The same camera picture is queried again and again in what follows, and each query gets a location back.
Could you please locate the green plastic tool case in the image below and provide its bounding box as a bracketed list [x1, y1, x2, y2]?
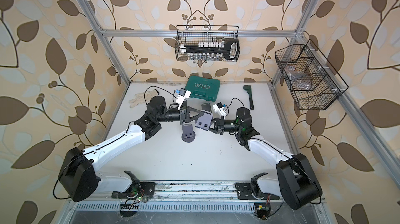
[185, 76, 220, 102]

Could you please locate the black wire basket back wall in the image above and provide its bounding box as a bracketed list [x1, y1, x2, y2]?
[175, 25, 240, 62]

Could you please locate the black wire basket right wall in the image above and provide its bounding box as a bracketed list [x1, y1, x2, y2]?
[275, 40, 349, 110]

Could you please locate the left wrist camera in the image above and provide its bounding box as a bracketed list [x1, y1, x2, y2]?
[175, 88, 191, 109]

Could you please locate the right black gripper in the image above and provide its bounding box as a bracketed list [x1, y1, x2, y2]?
[203, 117, 243, 136]

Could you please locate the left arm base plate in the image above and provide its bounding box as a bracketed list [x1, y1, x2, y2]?
[111, 182, 156, 199]

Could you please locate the clear plastic bag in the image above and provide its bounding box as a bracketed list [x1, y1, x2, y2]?
[285, 66, 312, 91]

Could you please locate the white work glove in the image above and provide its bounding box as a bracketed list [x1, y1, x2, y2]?
[129, 89, 159, 108]

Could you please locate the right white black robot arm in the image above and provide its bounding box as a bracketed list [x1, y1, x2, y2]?
[209, 107, 323, 210]

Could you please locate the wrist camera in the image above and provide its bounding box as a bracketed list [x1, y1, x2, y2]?
[175, 88, 191, 109]
[212, 102, 228, 117]

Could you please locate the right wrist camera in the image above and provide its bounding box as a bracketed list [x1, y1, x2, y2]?
[212, 102, 228, 117]

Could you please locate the black phone stand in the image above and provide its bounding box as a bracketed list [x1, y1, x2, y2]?
[201, 103, 212, 112]

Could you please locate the purple phone stand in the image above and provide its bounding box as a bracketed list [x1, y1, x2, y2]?
[181, 124, 195, 143]
[195, 110, 213, 131]

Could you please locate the black wire basket wall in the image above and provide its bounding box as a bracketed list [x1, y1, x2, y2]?
[175, 25, 240, 62]
[275, 40, 349, 110]

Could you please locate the green black hand tool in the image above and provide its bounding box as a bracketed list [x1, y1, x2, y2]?
[243, 85, 254, 110]

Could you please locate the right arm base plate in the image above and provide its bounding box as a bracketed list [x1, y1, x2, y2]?
[234, 182, 280, 201]

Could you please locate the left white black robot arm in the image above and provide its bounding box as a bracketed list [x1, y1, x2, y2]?
[57, 96, 204, 202]

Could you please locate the black socket set holder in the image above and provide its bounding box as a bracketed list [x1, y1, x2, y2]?
[175, 40, 240, 61]

